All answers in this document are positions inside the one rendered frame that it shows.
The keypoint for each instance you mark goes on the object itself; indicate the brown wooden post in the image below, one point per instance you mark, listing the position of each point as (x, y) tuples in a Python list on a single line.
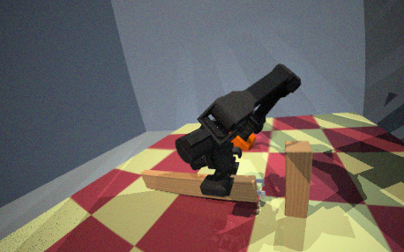
[(298, 161)]

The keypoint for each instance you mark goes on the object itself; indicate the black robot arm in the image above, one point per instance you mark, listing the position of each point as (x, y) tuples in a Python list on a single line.
[(234, 113)]

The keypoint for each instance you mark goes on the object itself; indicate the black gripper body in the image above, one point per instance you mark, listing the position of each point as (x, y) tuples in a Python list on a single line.
[(223, 160)]

